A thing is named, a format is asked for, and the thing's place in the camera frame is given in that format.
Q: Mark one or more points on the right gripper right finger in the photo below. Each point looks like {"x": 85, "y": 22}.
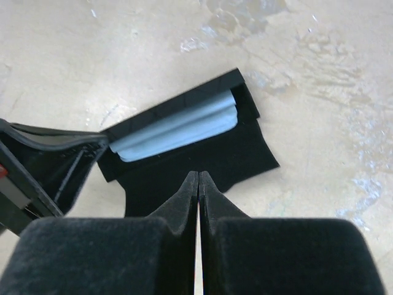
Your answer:
{"x": 245, "y": 255}

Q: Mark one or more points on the light blue cleaning cloth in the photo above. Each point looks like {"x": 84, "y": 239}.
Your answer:
{"x": 214, "y": 116}

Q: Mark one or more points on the black glasses case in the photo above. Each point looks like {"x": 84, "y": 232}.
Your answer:
{"x": 230, "y": 158}

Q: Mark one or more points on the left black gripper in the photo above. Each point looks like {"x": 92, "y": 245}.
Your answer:
{"x": 43, "y": 171}

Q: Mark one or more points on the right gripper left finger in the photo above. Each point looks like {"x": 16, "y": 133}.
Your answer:
{"x": 148, "y": 255}

